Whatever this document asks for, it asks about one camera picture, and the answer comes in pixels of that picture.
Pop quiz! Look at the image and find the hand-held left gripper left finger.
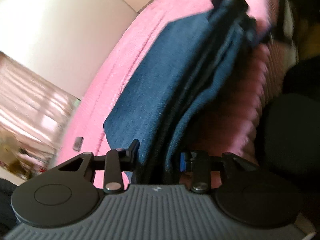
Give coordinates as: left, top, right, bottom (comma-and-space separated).
58, 139, 140, 194

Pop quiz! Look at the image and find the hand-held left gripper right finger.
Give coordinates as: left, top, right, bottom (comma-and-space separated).
179, 150, 260, 193

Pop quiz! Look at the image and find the navy blue garment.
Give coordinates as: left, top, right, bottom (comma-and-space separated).
103, 0, 265, 184

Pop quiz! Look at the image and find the black smartphone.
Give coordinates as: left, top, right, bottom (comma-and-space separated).
73, 137, 84, 152

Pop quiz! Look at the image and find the pink ribbed blanket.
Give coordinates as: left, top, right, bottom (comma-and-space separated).
54, 0, 285, 188

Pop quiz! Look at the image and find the black cloth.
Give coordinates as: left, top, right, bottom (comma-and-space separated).
256, 55, 320, 207

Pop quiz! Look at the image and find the pink curtain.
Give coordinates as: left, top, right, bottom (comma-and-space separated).
0, 51, 82, 178

